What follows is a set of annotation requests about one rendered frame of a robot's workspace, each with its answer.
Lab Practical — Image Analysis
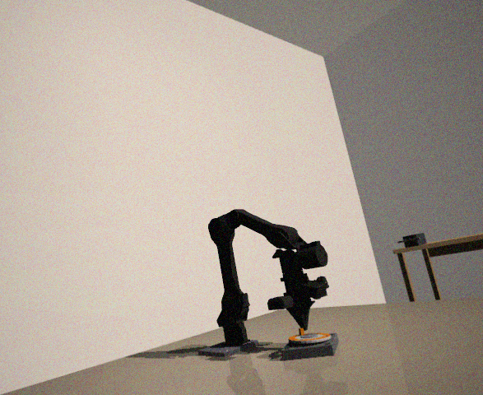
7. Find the orange round plate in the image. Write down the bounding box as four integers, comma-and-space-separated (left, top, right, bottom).
289, 328, 331, 344

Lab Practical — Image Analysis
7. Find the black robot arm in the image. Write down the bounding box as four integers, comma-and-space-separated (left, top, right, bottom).
208, 209, 329, 347

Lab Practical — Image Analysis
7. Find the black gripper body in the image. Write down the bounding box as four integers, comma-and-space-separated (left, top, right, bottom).
267, 270, 311, 310

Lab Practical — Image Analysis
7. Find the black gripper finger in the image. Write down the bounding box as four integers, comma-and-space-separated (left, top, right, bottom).
287, 304, 306, 331
302, 301, 315, 330

